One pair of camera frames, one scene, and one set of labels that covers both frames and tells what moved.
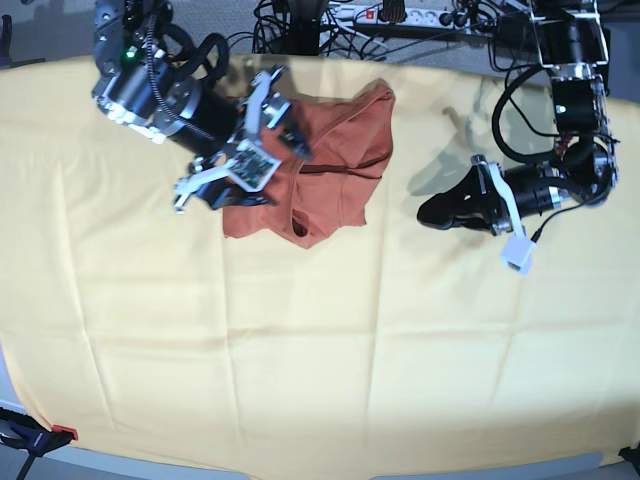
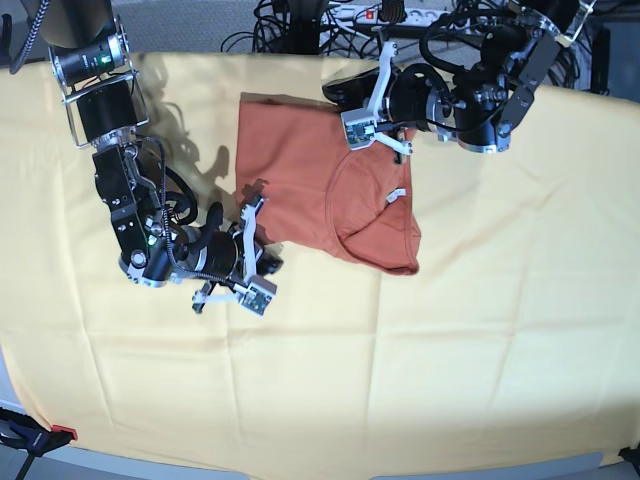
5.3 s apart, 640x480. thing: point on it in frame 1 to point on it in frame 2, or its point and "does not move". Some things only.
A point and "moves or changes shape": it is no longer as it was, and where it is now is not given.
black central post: (304, 36) does not move
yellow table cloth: (390, 347) does not move
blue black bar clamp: (24, 433) does not move
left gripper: (260, 107) to (220, 254)
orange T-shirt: (350, 142) moves or changes shape
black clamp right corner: (631, 455) does not move
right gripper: (532, 189) to (416, 98)
